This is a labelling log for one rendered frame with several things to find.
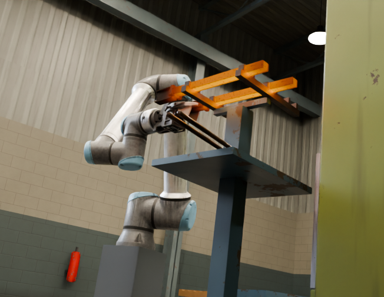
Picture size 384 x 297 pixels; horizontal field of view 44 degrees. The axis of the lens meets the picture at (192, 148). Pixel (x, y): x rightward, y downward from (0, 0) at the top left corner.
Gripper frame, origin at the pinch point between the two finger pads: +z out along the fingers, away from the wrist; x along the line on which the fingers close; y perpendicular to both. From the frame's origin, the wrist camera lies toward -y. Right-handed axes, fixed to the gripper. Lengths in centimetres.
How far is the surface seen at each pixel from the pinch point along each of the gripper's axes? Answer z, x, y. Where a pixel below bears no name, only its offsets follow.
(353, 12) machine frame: 54, -1, -18
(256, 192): 16.3, -14.6, 28.4
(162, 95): -6.1, 11.8, 0.2
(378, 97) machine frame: 61, -1, 10
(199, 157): 21.5, 19.7, 28.0
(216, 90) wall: -576, -648, -424
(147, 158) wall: -603, -495, -210
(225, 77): 21.7, 13.2, 1.2
